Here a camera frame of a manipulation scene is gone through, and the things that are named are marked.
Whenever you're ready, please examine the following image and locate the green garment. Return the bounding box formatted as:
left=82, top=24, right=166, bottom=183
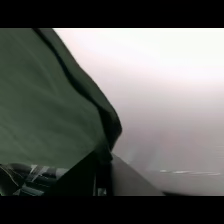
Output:
left=0, top=28, right=123, bottom=172

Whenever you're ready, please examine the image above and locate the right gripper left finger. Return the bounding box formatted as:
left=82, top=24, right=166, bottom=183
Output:
left=49, top=150, right=99, bottom=197

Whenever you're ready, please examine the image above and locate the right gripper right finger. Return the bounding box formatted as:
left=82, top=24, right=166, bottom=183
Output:
left=109, top=153, right=166, bottom=197

